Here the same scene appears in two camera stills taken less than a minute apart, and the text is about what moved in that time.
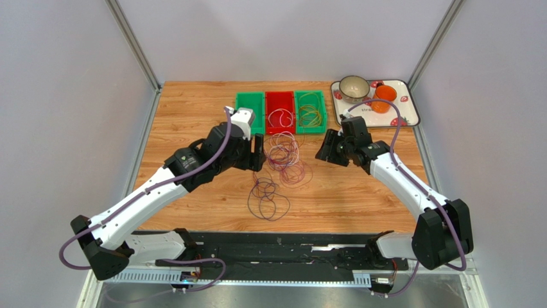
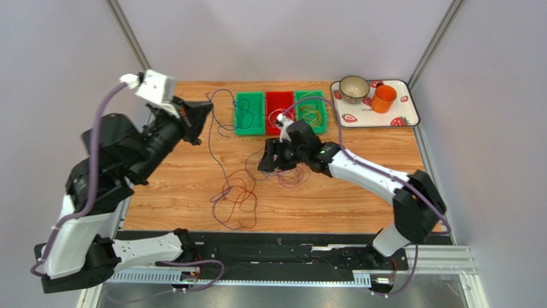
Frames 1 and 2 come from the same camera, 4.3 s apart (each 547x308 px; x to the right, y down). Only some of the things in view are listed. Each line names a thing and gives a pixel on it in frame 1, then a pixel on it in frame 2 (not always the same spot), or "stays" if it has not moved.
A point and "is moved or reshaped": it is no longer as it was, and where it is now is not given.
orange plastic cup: x=384 y=92 stays
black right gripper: x=336 y=149 -> x=278 y=155
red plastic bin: x=280 y=112 stays
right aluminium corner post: x=436 y=43 stays
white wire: x=286 y=119 stays
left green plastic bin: x=256 y=101 stays
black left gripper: x=248 y=163 -> x=192 y=115
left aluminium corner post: x=138 y=51 stays
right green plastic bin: x=310 y=111 stays
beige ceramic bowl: x=354 y=89 stays
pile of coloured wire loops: x=284 y=149 is moved or reshaped
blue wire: x=264 y=203 -> x=214 y=197
